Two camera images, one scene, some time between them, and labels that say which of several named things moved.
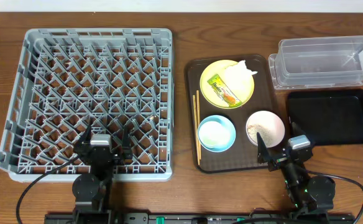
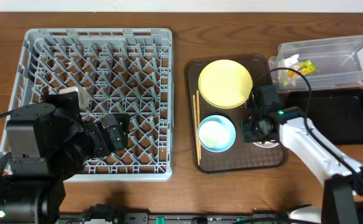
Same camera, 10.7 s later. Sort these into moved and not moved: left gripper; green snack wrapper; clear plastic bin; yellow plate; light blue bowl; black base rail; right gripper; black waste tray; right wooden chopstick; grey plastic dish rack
Moved: left gripper; right gripper; green snack wrapper
Not moved: clear plastic bin; grey plastic dish rack; yellow plate; right wooden chopstick; black base rail; black waste tray; light blue bowl
